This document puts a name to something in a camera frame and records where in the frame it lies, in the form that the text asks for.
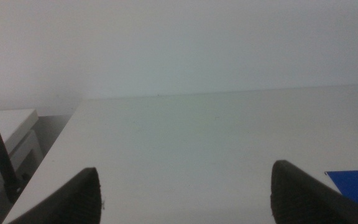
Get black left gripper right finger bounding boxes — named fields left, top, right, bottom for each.
left=270, top=159, right=358, bottom=224

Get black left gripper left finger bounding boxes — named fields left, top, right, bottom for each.
left=7, top=167, right=103, bottom=224

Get white cabinet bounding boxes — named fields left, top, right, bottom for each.
left=0, top=108, right=45, bottom=218

